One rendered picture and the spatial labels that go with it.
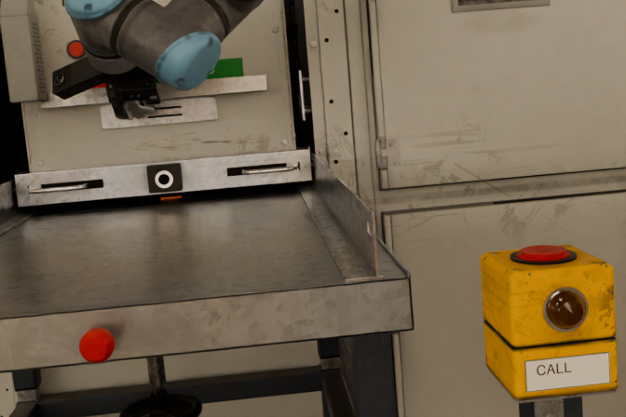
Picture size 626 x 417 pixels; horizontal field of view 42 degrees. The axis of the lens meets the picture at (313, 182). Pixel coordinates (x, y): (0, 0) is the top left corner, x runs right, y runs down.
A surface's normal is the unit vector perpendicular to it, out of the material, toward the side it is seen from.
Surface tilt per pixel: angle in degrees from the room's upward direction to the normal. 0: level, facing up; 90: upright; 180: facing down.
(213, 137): 90
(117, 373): 90
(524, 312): 90
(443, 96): 90
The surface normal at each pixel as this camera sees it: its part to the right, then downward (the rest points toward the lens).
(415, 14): 0.08, 0.11
